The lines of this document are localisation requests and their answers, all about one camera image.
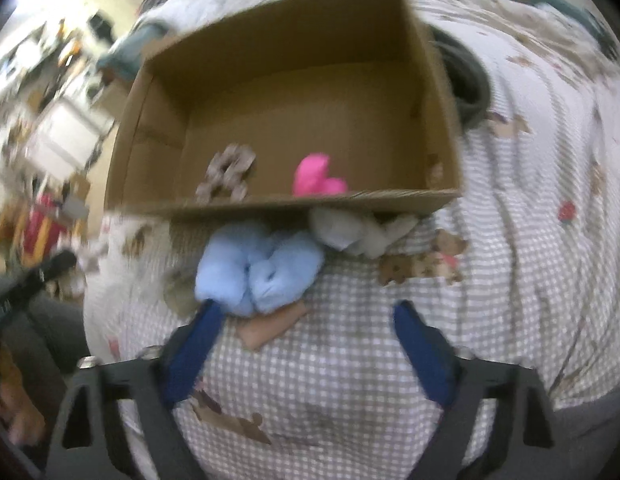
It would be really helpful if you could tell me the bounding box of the teal cloth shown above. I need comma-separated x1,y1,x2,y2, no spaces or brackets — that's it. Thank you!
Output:
96,24,169,82

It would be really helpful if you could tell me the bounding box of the white plush scrunchie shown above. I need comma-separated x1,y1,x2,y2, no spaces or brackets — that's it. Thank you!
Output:
309,206,421,260

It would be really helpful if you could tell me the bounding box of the grey patterned scrunchie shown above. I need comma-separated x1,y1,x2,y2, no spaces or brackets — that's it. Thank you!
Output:
195,144,257,205

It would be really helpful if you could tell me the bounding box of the cardboard box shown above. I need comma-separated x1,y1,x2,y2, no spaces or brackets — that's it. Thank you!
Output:
104,0,463,221

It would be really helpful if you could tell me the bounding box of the pink plush scrunchie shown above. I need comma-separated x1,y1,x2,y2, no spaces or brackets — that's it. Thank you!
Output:
292,153,349,198

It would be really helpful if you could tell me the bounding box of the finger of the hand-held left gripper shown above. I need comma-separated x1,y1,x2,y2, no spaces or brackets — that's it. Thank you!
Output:
0,250,78,332

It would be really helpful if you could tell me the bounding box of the light blue plush scrunchie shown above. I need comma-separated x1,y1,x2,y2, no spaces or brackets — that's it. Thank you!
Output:
195,221,325,318

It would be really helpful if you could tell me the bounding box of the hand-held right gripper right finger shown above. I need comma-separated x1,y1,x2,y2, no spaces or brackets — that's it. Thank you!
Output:
393,300,564,480

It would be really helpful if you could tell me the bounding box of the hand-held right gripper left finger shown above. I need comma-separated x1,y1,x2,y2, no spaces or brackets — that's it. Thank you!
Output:
44,301,225,480

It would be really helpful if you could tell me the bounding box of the dark grey round cushion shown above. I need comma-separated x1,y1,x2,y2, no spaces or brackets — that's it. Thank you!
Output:
429,27,492,128

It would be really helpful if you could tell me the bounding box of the checkered bear print blanket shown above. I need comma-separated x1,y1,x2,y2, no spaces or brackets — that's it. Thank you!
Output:
82,0,620,480

